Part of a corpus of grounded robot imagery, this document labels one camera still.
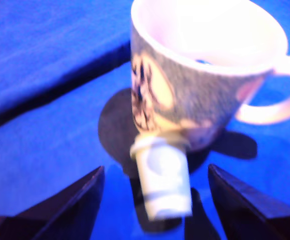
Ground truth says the white coffee capsule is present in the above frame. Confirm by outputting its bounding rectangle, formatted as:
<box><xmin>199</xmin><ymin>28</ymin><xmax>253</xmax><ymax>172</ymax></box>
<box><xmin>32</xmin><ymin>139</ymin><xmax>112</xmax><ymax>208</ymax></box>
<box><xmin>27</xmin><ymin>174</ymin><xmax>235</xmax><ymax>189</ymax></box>
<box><xmin>129</xmin><ymin>132</ymin><xmax>193</xmax><ymax>222</ymax></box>

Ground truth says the white cartoon print mug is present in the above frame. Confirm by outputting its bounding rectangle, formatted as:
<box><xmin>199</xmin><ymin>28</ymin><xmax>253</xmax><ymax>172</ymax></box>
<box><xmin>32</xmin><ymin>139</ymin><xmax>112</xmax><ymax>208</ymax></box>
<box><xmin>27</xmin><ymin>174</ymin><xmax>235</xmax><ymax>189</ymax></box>
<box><xmin>129</xmin><ymin>0</ymin><xmax>290</xmax><ymax>151</ymax></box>

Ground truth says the blue cloth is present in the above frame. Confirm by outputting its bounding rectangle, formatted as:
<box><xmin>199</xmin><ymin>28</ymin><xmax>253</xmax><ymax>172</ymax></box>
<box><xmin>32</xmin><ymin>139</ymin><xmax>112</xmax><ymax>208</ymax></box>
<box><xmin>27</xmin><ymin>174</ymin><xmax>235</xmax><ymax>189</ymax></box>
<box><xmin>0</xmin><ymin>0</ymin><xmax>290</xmax><ymax>240</ymax></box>

